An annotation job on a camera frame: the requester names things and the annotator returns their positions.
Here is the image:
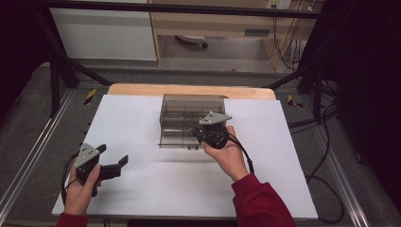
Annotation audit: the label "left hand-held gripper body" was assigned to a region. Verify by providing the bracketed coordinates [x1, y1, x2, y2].
[75, 142, 101, 198]

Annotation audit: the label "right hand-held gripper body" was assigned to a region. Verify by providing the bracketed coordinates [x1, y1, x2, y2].
[194, 111, 234, 150]

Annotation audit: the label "smoky transparent drawer box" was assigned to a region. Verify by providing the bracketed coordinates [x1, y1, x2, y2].
[158, 93, 227, 150]

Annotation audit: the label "person's right hand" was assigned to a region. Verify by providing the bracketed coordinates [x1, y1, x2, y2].
[201, 126, 251, 183]

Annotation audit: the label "person's left hand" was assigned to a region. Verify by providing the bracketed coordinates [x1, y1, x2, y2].
[63, 164, 103, 216]

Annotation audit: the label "white board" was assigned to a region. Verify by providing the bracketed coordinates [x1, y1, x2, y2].
[51, 94, 319, 220]

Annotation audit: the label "yellow black tape strip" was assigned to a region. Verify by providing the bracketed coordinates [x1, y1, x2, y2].
[287, 94, 304, 109]
[83, 88, 97, 107]

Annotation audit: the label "wooden table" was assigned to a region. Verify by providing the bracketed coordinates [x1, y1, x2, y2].
[107, 83, 277, 101]

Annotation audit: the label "office chair base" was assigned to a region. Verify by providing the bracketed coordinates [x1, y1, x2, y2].
[174, 34, 209, 50]

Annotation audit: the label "light wooden desk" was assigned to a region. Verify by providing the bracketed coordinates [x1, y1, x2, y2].
[148, 0, 325, 69]

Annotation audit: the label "white cabinet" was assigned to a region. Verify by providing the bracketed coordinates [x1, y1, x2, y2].
[48, 0, 158, 61]

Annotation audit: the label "black curtain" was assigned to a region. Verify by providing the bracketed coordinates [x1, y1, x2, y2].
[302, 0, 401, 216]
[0, 0, 51, 117]

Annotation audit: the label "left hand-held gripper black cable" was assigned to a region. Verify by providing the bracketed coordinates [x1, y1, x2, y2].
[61, 150, 80, 205]

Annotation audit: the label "hand-held gripper black cable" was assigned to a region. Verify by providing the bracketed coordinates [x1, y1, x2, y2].
[226, 131, 345, 225]
[61, 150, 80, 205]

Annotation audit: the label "right hand-held gripper black cable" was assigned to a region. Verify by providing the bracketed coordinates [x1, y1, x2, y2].
[226, 131, 345, 225]

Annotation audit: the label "aluminium rail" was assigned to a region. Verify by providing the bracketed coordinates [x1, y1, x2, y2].
[310, 122, 371, 227]
[0, 89, 76, 218]

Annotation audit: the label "black metal frame leg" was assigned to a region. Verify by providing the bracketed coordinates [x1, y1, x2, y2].
[34, 9, 113, 118]
[268, 46, 325, 125]

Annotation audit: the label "black floor cables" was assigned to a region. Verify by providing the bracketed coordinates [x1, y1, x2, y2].
[288, 103, 339, 131]

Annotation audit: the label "bundle of hanging cables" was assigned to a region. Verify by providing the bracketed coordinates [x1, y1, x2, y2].
[271, 15, 305, 71]

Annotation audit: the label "black metal frame bar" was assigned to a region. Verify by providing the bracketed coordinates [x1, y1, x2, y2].
[41, 0, 332, 19]

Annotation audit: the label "white wall socket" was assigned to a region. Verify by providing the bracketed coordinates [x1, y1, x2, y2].
[266, 0, 292, 9]

